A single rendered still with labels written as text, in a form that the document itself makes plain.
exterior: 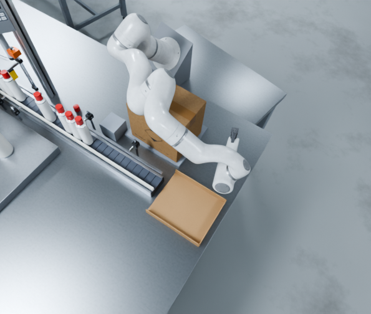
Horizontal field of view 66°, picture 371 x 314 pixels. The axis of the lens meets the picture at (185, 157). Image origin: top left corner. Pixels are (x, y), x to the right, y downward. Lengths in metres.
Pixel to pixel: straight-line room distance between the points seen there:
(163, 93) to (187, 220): 0.63
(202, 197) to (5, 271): 0.93
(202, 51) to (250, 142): 0.77
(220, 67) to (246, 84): 0.21
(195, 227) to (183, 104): 0.58
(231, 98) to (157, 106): 0.85
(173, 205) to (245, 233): 1.01
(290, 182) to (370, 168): 0.77
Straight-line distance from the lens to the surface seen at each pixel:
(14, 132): 1.76
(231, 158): 1.09
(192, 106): 1.37
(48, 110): 1.64
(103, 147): 1.55
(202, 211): 1.43
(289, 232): 2.44
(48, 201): 1.55
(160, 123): 1.03
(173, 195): 1.45
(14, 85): 1.79
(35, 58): 1.72
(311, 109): 3.13
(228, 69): 1.99
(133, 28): 1.42
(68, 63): 2.07
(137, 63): 1.26
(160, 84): 1.10
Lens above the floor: 2.19
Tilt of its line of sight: 61 degrees down
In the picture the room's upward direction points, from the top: 7 degrees clockwise
